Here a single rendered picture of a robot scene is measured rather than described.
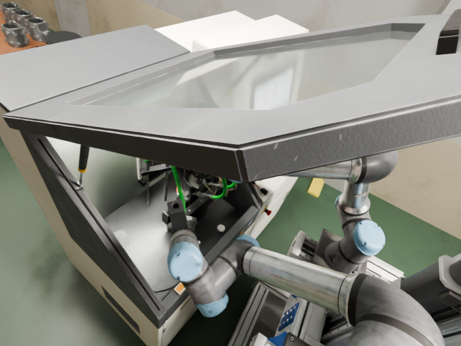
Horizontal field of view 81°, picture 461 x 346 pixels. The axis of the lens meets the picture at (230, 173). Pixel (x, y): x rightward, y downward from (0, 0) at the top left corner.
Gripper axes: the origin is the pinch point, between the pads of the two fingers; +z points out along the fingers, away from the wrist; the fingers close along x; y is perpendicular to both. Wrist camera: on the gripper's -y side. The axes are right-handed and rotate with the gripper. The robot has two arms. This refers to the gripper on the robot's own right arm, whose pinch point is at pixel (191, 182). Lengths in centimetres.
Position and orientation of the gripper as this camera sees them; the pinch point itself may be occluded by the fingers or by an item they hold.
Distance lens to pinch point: 103.8
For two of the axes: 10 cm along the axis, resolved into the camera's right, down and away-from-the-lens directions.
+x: 6.0, -5.1, 6.2
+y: 7.7, 5.7, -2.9
